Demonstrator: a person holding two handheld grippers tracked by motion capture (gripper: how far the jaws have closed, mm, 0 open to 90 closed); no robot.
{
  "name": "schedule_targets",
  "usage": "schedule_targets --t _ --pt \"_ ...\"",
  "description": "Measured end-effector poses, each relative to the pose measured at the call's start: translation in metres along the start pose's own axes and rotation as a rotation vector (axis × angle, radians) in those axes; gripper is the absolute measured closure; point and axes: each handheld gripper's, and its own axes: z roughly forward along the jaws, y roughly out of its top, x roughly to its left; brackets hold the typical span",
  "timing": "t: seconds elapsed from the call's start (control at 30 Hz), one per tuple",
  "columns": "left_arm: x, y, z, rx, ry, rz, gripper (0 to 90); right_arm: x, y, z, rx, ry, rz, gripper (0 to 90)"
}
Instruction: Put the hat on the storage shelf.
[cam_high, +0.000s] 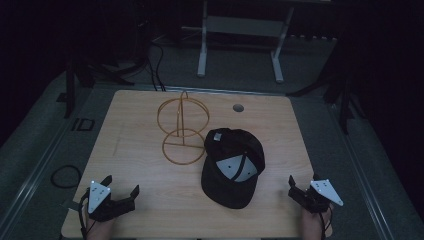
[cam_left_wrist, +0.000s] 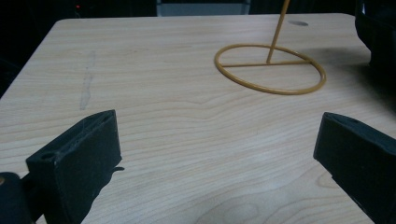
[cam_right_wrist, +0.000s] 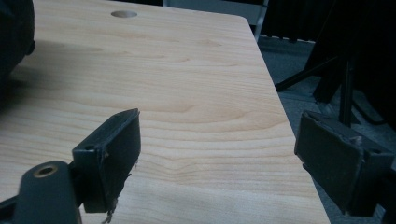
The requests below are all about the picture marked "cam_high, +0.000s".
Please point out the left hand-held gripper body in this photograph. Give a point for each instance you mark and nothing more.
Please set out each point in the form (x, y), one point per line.
(100, 196)

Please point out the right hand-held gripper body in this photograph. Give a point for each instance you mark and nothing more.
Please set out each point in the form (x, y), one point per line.
(316, 196)

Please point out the person's right hand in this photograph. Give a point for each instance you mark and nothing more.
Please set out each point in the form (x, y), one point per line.
(313, 225)

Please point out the person's left hand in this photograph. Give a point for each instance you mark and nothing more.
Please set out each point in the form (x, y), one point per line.
(100, 230)

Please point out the black baseball cap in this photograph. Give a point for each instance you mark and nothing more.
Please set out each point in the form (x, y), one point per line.
(230, 186)

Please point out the grey round table grommet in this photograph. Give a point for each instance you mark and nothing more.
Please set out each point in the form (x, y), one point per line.
(238, 108)

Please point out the black tripod stand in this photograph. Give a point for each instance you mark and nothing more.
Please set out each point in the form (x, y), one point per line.
(340, 86)
(100, 71)

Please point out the black rectangular floor bracket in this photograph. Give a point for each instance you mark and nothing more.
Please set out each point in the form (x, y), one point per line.
(83, 124)

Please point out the white metal desk frame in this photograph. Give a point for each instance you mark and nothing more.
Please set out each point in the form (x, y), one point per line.
(245, 26)

